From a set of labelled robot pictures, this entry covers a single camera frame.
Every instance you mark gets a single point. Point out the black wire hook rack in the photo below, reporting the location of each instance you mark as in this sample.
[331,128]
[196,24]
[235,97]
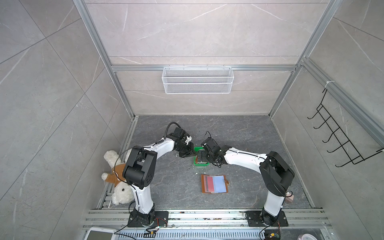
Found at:
[337,133]

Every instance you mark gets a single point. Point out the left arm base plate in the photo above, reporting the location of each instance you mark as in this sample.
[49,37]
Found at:
[151,220]

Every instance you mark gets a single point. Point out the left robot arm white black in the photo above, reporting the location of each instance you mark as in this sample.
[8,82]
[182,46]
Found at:
[141,162]

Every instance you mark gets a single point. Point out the white wire mesh basket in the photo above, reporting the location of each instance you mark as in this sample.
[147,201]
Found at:
[197,80]

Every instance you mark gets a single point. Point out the brown leather card holder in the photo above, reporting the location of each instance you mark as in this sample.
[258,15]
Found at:
[220,184]

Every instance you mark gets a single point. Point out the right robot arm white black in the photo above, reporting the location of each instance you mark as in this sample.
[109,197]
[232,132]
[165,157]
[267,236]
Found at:
[276,173]

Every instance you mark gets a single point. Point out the green plastic card tray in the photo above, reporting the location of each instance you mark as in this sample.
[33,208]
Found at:
[200,158]

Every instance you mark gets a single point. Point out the white brown plush toy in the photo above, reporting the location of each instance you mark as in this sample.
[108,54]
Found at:
[123,194]

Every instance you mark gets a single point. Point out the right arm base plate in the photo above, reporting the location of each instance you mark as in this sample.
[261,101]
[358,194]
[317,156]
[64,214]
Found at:
[263,219]

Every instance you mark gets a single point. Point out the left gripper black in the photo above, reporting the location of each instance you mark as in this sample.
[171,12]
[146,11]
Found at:
[191,152]

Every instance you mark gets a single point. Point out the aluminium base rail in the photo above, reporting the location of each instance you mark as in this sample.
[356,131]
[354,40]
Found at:
[224,224]

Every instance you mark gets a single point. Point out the white device at bottom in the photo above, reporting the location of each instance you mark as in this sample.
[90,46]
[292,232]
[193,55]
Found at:
[97,233]

